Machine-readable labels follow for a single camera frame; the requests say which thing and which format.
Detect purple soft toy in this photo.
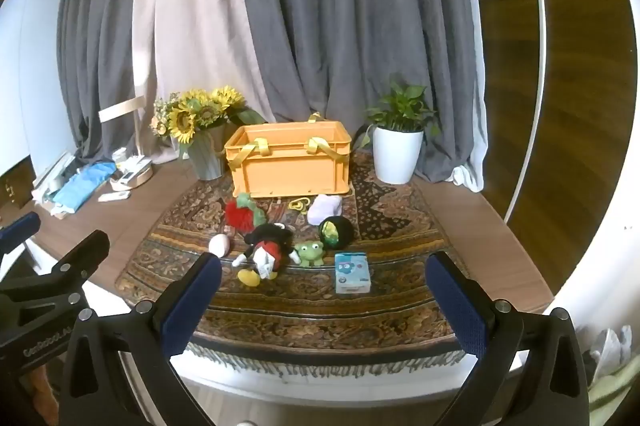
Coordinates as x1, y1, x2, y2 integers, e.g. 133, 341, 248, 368
306, 194, 343, 227

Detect orange crate with yellow handles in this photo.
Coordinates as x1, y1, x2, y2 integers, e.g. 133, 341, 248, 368
224, 112, 353, 199

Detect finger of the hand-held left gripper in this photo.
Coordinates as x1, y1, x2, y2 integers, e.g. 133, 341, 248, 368
0, 212, 42, 257
0, 230, 111, 307

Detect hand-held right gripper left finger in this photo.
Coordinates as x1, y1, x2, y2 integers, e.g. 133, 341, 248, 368
60, 251, 223, 426

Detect white curtain lining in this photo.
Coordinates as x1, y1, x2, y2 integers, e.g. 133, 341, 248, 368
452, 0, 490, 193

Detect white egg toy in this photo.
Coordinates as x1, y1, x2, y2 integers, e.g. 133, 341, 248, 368
208, 234, 232, 258

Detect white flat boxes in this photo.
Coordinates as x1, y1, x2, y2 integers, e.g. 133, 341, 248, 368
32, 151, 78, 209

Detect sunflower bouquet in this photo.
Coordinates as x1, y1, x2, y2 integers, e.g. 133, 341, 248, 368
150, 85, 266, 157

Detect white round device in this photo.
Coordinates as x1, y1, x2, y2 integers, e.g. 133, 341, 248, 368
110, 156, 153, 192

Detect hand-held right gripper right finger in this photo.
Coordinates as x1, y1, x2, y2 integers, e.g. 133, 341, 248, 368
425, 251, 591, 426

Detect beige curtain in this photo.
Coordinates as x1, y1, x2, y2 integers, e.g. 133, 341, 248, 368
132, 0, 276, 162

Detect black and red mouse plush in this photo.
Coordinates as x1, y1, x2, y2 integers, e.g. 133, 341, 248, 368
231, 222, 296, 288

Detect white hoop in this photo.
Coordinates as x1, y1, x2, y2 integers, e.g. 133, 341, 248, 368
502, 0, 549, 227

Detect green leafy plant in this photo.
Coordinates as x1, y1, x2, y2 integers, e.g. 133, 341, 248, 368
352, 82, 443, 152

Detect black and green soft ball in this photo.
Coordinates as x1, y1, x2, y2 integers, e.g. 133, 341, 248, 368
318, 215, 353, 250

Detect patterned rug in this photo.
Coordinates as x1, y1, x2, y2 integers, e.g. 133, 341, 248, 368
114, 146, 481, 372

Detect blue cloth pack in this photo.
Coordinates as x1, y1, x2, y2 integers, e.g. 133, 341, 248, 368
52, 161, 118, 213

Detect pale crumpled cloth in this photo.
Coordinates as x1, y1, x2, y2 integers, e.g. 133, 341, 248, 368
582, 326, 637, 426

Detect grey curtain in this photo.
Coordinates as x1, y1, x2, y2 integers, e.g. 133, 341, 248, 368
235, 0, 476, 184
57, 0, 158, 159

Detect red and green plush toy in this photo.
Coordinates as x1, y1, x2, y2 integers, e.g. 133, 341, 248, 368
223, 192, 268, 233

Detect grey ribbed vase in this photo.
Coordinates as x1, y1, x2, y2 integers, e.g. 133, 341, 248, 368
189, 126, 227, 181

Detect blue tissue pack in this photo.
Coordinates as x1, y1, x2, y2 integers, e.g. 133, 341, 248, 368
334, 252, 372, 295

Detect white plant pot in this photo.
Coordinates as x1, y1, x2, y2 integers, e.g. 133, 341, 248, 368
372, 126, 425, 185

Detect green frog toy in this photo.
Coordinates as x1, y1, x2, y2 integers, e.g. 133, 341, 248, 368
292, 240, 325, 268

